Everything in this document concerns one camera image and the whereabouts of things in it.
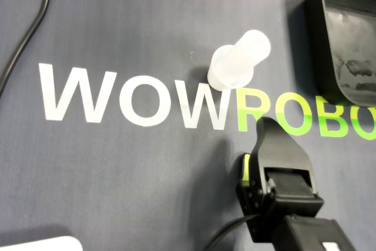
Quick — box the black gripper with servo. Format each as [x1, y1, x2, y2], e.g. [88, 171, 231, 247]
[236, 116, 324, 245]

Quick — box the white translucent plastic cup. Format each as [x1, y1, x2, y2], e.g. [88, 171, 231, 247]
[207, 29, 271, 92]

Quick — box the dark grey WOWROBO mat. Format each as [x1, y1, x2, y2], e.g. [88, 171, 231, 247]
[0, 0, 376, 251]

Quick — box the black plastic tray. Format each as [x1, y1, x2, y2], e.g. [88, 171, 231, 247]
[304, 0, 376, 108]

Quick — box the white flat object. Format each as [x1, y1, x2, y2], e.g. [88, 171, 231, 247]
[0, 235, 83, 251]

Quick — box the black servo cable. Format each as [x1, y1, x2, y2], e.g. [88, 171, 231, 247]
[205, 215, 260, 251]

